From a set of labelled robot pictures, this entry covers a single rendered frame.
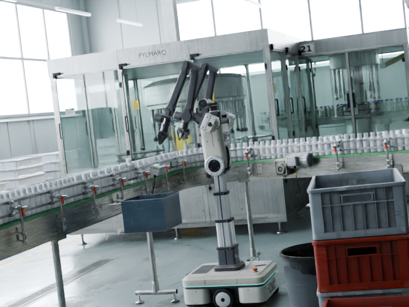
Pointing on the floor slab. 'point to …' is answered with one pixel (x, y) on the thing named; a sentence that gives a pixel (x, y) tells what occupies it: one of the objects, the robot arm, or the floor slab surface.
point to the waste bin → (300, 275)
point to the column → (170, 21)
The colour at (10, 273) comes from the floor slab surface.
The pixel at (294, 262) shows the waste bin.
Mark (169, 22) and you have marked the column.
